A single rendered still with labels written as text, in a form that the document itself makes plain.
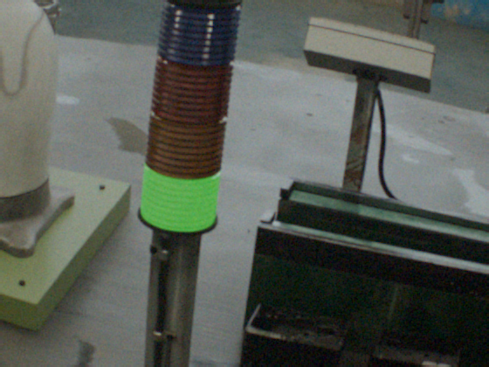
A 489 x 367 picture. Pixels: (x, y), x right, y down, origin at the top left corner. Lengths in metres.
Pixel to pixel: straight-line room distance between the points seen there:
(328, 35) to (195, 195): 0.54
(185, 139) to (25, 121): 0.39
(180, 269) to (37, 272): 0.32
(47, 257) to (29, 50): 0.24
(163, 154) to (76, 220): 0.48
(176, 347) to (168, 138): 0.19
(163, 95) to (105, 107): 0.97
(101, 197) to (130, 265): 0.11
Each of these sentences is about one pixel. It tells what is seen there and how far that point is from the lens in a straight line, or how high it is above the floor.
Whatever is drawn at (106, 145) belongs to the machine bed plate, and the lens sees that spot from 1.57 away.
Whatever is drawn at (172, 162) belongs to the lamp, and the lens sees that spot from 0.78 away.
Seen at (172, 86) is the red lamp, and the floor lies 1.15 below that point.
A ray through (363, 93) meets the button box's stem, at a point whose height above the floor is 0.99.
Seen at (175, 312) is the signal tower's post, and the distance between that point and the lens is 0.86.
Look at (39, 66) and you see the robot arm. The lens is 1.13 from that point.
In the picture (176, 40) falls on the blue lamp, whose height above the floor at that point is 1.18.
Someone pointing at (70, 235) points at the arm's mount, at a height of 0.84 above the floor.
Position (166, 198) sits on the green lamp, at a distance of 0.79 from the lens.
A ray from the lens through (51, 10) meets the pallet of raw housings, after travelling 3.46.
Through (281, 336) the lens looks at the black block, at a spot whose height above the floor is 0.86.
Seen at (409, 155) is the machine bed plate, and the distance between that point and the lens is 1.70.
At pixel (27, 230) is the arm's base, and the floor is 0.86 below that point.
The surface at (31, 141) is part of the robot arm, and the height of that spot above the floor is 0.96.
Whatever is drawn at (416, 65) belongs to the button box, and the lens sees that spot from 1.28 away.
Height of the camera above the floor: 1.39
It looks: 23 degrees down
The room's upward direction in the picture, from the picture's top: 7 degrees clockwise
